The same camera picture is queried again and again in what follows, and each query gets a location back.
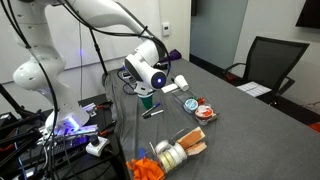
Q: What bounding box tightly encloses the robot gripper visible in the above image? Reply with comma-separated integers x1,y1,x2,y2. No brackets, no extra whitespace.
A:
133,82,155,98

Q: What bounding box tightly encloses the green plastic cup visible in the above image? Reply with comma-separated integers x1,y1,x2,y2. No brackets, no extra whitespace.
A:
138,93,155,111

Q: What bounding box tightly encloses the black cap white pen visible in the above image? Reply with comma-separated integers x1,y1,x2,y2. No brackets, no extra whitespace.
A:
143,109,165,120

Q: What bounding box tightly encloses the white paper cup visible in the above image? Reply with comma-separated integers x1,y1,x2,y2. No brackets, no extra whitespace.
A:
173,74,190,92

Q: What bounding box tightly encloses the blue cap silver marker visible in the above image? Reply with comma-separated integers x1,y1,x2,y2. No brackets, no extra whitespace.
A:
141,102,162,118

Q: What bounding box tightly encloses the clear plastic box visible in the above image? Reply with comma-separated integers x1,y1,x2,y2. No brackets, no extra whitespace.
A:
120,69,132,84

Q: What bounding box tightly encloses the white notepad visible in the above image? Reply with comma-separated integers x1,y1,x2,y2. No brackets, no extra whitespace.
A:
160,83,180,94

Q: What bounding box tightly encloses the clear flat plastic tray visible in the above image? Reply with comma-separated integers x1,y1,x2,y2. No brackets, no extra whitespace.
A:
171,88,220,127

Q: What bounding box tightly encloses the black spring clamp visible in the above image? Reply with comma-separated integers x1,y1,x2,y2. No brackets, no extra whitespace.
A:
96,101,115,111
99,126,117,138

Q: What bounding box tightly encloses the purple folded umbrella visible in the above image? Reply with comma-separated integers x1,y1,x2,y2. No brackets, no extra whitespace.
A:
159,48,183,65

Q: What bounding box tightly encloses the teal round container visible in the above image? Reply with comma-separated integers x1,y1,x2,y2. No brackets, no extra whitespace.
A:
184,97,200,114

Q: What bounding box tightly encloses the black tripod pole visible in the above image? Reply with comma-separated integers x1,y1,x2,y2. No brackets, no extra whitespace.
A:
89,29,110,76

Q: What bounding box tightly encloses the white ribbon spool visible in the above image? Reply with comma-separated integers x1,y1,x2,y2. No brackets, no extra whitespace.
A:
154,139,173,155

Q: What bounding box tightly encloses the red and white round container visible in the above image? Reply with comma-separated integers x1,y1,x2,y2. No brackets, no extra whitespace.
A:
194,104,214,126

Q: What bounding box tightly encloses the wooden block with orange strip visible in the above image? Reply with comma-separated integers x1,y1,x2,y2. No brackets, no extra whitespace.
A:
176,126,207,150
184,141,208,157

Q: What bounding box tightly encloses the white tape roll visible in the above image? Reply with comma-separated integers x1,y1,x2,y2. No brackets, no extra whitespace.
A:
169,145,184,164
174,142,188,160

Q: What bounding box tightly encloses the white emergency stop box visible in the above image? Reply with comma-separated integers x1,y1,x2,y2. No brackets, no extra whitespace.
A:
85,134,111,158

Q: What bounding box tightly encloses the yellowish tape roll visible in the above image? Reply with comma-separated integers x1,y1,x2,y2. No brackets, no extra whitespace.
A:
164,149,178,168
157,151,173,173

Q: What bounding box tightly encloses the clear plastic organizer tray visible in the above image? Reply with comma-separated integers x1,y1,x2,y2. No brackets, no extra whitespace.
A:
148,126,209,175

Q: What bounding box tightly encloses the orange cloth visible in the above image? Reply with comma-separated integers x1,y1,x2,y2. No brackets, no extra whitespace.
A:
125,157,167,180

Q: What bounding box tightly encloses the black robot cart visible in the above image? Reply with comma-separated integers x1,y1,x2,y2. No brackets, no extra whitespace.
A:
0,93,129,180

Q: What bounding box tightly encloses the white paper sheet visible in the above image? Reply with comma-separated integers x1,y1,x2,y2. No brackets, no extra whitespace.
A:
235,81,273,98

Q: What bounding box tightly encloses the grey tablecloth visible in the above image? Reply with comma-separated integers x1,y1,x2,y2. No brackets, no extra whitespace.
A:
101,58,320,180

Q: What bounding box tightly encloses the black tripod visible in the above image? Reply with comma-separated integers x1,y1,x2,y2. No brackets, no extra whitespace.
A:
0,83,46,168

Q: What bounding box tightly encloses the black mesh office chair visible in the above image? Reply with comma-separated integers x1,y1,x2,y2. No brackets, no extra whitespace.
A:
222,35,311,106

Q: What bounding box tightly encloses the red object on floor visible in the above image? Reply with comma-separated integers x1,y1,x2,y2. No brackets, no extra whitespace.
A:
307,122,320,133

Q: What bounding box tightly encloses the white wall thermostat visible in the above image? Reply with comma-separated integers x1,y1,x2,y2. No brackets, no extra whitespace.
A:
161,21,171,37

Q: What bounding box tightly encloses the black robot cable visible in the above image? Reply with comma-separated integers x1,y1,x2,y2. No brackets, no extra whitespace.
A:
0,0,173,180

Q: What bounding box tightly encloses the black wall television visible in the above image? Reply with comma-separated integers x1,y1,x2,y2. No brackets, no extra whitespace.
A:
295,0,320,29

